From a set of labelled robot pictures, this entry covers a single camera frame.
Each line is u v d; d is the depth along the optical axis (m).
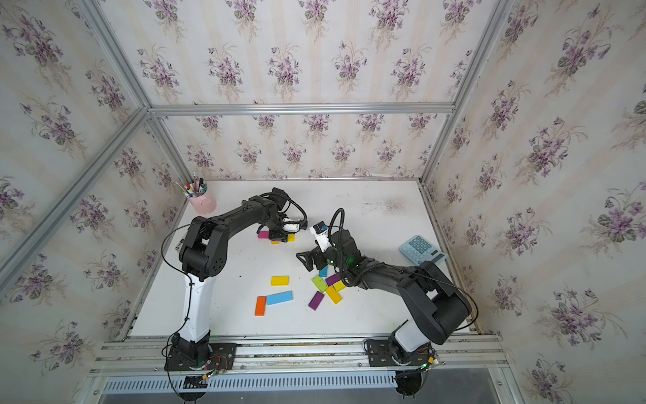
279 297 0.86
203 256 0.57
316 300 0.84
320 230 0.75
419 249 0.95
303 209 0.80
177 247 0.93
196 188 1.04
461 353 0.75
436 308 0.44
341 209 0.69
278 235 0.90
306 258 0.77
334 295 0.86
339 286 0.87
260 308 0.82
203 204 1.02
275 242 0.97
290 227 0.89
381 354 0.73
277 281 0.88
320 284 0.88
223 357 0.73
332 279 0.88
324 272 0.90
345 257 0.68
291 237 0.94
